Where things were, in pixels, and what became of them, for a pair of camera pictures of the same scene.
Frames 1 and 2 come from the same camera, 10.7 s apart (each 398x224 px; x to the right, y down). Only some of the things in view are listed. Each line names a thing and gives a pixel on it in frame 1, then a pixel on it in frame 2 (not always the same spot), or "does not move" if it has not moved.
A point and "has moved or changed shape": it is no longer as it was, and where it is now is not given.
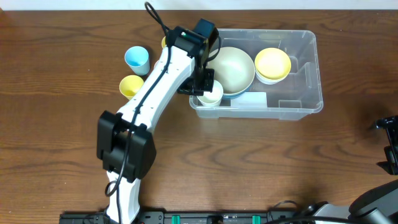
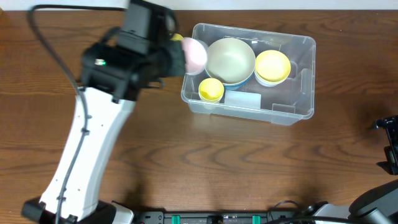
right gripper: (389, 149) does not move
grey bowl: (270, 82) does not move
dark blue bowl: (239, 94) to (247, 83)
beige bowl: (233, 67) has moved or changed shape
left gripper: (196, 86) to (175, 58)
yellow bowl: (272, 65) does not move
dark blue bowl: (227, 96) to (234, 86)
